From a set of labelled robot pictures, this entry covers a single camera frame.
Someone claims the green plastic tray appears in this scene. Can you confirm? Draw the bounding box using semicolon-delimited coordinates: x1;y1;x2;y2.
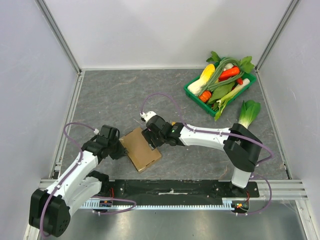
184;53;256;120

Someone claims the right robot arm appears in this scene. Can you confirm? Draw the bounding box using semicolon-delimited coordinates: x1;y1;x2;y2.
140;111;262;197

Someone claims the small orange pumpkin toy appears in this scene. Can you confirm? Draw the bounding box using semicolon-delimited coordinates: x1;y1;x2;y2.
198;90;212;103

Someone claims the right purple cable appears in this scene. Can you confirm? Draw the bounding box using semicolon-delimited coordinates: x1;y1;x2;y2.
139;92;275;216

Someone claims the yellow napa cabbage toy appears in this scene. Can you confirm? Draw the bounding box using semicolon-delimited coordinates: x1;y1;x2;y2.
187;63;216;96

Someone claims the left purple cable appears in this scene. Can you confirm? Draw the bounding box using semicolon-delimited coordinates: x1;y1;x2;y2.
39;122;138;238

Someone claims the bok choy toy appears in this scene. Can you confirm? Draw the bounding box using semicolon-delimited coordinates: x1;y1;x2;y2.
238;100;261;129

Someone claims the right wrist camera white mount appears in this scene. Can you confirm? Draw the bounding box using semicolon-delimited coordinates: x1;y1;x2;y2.
140;111;157;123

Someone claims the grey slotted cable duct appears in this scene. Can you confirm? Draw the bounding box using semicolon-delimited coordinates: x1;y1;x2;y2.
80;198;249;212

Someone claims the brown cardboard express box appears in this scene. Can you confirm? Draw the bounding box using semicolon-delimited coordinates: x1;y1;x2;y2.
120;127;162;173

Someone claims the white green leek toy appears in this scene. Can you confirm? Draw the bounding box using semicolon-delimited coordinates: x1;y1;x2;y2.
217;78;251;109

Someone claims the green leafy vegetable toy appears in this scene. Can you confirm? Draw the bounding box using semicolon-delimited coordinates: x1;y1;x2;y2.
207;81;235;122

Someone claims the orange carrot toy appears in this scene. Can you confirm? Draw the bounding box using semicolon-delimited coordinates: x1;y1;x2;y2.
218;66;240;82

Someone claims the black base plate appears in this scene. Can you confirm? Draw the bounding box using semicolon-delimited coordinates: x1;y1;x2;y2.
96;179;260;204

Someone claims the purple cable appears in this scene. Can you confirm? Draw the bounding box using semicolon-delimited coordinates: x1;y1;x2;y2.
139;92;275;216
39;122;138;238

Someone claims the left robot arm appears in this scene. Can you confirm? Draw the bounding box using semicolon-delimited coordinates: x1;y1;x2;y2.
28;125;127;238

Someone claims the green long beans toy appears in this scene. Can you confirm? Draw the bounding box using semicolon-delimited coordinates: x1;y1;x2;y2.
196;57;245;97

